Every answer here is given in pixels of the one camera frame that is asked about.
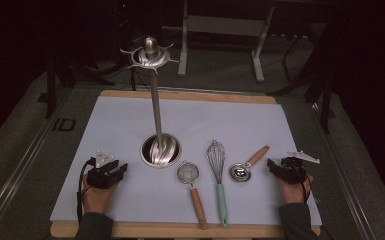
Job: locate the white table mat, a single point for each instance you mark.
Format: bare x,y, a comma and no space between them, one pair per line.
113,126

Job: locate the black metal stand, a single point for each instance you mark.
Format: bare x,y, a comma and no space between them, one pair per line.
326,106
50,93

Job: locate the person's left hand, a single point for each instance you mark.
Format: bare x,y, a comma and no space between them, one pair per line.
95,200

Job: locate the person's right hand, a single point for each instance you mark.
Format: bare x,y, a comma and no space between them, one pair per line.
293,193

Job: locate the metal floor rail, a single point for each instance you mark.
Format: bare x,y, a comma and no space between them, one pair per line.
343,173
20,173

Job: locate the metal utensil stand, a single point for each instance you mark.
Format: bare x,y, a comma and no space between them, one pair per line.
156,113

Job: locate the white metal frame stand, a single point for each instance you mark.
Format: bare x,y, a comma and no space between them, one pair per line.
221,26

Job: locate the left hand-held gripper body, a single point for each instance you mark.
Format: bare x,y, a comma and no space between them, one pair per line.
100,178

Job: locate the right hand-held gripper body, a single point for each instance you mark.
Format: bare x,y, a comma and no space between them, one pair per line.
293,173

